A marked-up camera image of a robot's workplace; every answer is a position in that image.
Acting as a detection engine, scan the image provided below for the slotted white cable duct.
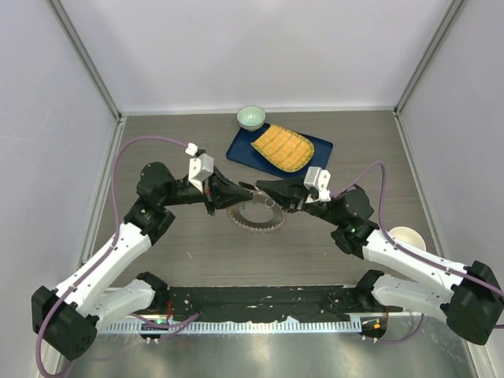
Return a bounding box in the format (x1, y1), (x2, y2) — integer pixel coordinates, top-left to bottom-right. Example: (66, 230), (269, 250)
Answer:
(100, 317), (361, 336)

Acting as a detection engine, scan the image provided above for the light green ceramic bowl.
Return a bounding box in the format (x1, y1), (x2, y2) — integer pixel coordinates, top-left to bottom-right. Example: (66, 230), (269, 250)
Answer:
(236, 106), (266, 132)

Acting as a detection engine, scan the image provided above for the dark blue tray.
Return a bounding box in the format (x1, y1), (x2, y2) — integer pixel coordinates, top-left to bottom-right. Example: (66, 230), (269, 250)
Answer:
(226, 123), (333, 179)

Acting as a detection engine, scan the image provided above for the yellow woven bamboo mat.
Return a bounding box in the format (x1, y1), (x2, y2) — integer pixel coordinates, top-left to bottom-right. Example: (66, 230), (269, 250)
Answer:
(251, 124), (315, 172)

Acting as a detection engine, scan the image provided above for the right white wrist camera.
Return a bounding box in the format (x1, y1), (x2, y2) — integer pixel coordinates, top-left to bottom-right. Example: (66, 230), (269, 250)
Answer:
(303, 166), (332, 203)

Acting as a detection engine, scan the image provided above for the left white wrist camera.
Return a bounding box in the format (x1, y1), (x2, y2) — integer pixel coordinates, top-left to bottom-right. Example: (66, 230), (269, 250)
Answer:
(185, 143), (214, 193)

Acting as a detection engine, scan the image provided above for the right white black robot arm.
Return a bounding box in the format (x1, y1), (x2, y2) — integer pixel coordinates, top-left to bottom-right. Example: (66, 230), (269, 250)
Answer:
(256, 178), (503, 345)

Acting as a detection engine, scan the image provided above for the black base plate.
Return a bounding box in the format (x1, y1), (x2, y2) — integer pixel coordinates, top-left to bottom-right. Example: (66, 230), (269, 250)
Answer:
(121, 283), (402, 322)

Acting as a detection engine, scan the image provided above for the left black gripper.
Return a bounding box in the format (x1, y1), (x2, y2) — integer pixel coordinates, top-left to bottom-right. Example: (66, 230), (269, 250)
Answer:
(161, 166), (253, 216)

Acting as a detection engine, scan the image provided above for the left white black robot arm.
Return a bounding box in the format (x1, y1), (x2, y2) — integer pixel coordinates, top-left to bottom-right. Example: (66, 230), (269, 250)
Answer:
(31, 155), (253, 361)

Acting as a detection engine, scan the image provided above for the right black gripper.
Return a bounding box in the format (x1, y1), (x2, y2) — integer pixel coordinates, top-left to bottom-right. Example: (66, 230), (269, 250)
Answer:
(257, 173), (345, 226)

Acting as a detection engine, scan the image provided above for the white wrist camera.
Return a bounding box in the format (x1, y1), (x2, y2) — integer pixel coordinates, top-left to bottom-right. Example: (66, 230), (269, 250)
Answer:
(185, 143), (214, 193)
(303, 166), (332, 203)

